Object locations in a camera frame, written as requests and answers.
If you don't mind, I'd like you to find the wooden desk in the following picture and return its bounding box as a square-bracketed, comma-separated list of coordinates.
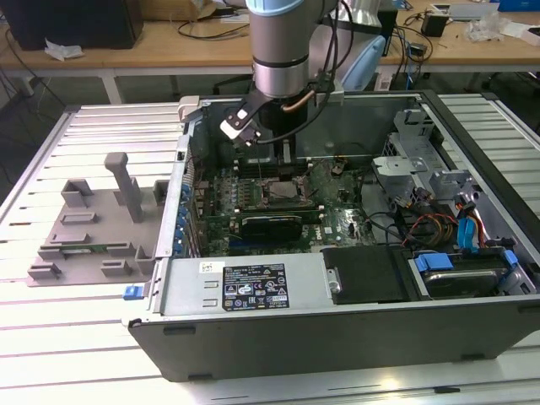
[0, 16, 254, 105]
[377, 6, 540, 92]

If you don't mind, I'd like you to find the black cube adapter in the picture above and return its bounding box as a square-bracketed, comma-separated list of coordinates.
[420, 11, 449, 38]

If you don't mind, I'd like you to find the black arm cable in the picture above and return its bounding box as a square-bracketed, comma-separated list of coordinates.
[322, 0, 358, 92]

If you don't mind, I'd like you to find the blue flat data wire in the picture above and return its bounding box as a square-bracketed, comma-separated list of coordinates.
[456, 192, 480, 255]

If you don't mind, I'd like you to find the coloured power wire bundle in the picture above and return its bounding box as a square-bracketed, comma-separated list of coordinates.
[402, 213, 461, 250]

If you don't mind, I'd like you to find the black clip RAM slot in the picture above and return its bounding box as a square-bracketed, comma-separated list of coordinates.
[235, 169, 310, 177]
[235, 161, 309, 169]

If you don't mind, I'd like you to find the brown cardboard box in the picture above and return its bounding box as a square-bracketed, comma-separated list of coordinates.
[185, 0, 240, 21]

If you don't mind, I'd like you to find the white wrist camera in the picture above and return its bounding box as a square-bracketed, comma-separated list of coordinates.
[218, 94, 271, 148]

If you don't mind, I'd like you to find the white flat box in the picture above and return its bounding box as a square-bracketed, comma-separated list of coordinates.
[500, 20, 540, 46]

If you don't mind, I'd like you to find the RAM slot beside graphics card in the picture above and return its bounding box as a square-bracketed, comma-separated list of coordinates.
[234, 204, 325, 213]
[234, 210, 325, 224]

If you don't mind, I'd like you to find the black drive bay cover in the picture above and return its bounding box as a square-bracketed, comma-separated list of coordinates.
[319, 246, 413, 305]

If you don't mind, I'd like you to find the open black PC case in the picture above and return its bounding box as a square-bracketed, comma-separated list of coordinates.
[121, 89, 540, 383]

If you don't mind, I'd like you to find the black computer box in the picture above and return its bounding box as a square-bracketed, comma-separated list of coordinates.
[1, 0, 144, 51]

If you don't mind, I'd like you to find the grey parts rack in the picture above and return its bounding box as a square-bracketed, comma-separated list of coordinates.
[27, 152, 170, 289]

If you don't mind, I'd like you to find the CPU socket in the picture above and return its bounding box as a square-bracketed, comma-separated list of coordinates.
[257, 173, 311, 204]

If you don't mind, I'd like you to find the silver drive bay frame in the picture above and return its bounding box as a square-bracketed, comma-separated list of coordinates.
[428, 168, 482, 212]

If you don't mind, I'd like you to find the silver metal bracket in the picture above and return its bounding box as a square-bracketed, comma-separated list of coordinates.
[370, 154, 428, 208]

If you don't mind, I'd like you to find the perforated metal drive cage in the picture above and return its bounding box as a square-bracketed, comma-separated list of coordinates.
[381, 107, 442, 170]

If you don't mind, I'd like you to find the clear plastic bag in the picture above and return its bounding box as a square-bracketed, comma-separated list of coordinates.
[465, 8, 506, 43]

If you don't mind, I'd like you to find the hard disk in blue carrier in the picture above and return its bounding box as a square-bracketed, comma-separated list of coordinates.
[408, 247, 519, 301]

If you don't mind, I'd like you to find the green motherboard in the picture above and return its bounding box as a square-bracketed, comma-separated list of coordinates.
[187, 158, 381, 257]

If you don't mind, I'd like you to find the pale grey case handle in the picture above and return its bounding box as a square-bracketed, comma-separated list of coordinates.
[175, 94, 200, 124]

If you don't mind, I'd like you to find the orange data wire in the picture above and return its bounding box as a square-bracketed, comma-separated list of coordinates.
[472, 210, 493, 252]

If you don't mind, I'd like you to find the crumpled white paper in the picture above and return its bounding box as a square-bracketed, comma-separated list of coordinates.
[43, 36, 84, 62]

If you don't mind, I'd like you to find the black graphics card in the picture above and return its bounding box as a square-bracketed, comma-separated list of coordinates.
[238, 213, 304, 246]

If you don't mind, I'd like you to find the silver power supply unit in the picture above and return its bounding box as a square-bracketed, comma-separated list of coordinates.
[159, 251, 329, 318]

